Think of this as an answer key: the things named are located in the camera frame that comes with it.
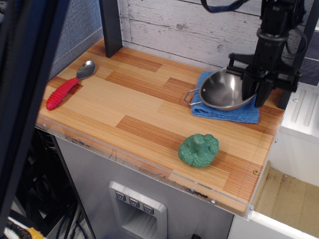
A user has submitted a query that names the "blue folded cloth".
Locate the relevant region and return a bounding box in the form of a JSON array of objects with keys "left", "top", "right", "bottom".
[{"left": 191, "top": 71, "right": 260, "bottom": 124}]

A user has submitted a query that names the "green toy broccoli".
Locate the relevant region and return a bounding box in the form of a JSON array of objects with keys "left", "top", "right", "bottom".
[{"left": 178, "top": 134, "right": 219, "bottom": 168}]

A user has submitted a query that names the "black vertical post right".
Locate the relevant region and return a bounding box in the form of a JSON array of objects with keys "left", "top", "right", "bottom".
[{"left": 278, "top": 0, "right": 319, "bottom": 110}]

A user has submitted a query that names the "clear acrylic edge guard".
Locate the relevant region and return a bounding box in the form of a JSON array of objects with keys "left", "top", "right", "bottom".
[{"left": 36, "top": 116, "right": 274, "bottom": 218}]

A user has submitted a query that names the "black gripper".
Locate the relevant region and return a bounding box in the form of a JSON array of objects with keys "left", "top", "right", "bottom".
[{"left": 227, "top": 38, "right": 301, "bottom": 108}]

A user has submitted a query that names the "black vertical post left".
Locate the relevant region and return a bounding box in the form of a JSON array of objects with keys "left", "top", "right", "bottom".
[{"left": 99, "top": 0, "right": 123, "bottom": 58}]

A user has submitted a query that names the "stainless steel bowl with handles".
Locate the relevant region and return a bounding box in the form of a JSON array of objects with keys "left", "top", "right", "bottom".
[{"left": 184, "top": 68, "right": 257, "bottom": 111}]

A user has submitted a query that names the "black vertical post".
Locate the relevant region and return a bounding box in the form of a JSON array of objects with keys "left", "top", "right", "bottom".
[
  {"left": 99, "top": 0, "right": 123, "bottom": 58},
  {"left": 278, "top": 0, "right": 319, "bottom": 110}
]

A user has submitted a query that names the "spoon with red handle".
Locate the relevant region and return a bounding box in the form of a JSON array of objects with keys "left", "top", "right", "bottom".
[{"left": 46, "top": 60, "right": 96, "bottom": 110}]

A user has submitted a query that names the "blue fabric panel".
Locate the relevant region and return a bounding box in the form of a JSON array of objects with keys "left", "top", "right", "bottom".
[{"left": 49, "top": 0, "right": 103, "bottom": 80}]

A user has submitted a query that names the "silver toy fridge cabinet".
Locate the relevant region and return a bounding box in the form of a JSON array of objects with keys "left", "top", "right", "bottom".
[{"left": 57, "top": 138, "right": 233, "bottom": 239}]

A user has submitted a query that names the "white toy sink unit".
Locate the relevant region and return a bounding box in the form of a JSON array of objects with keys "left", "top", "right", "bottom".
[{"left": 229, "top": 83, "right": 319, "bottom": 239}]

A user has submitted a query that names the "silver ice dispenser panel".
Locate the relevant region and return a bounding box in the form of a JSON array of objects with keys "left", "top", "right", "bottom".
[{"left": 109, "top": 181, "right": 168, "bottom": 239}]

